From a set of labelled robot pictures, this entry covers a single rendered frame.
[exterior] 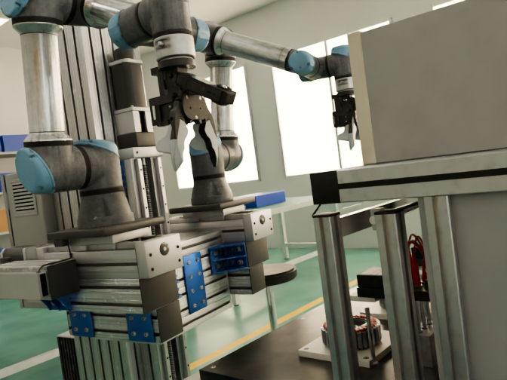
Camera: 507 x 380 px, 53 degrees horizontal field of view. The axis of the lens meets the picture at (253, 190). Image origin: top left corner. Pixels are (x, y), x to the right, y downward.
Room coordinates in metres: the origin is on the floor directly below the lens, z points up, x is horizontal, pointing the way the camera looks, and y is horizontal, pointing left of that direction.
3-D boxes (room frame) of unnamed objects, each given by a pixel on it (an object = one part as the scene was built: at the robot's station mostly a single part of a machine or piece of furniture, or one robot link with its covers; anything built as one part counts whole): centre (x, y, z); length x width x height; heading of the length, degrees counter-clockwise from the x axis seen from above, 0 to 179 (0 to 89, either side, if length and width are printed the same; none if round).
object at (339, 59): (1.73, -0.36, 1.45); 0.09 x 0.08 x 0.11; 66
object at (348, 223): (0.98, -0.30, 1.03); 0.62 x 0.01 x 0.03; 139
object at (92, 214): (1.39, 0.41, 1.09); 0.15 x 0.15 x 0.10
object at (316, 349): (0.96, -0.15, 0.78); 0.15 x 0.15 x 0.01; 49
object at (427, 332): (0.86, -0.26, 0.80); 0.08 x 0.05 x 0.06; 139
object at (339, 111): (1.73, -0.35, 1.29); 0.09 x 0.08 x 0.12; 58
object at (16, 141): (6.79, 3.10, 1.89); 0.42 x 0.42 x 0.22; 49
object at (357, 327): (0.96, -0.15, 0.80); 0.11 x 0.11 x 0.04
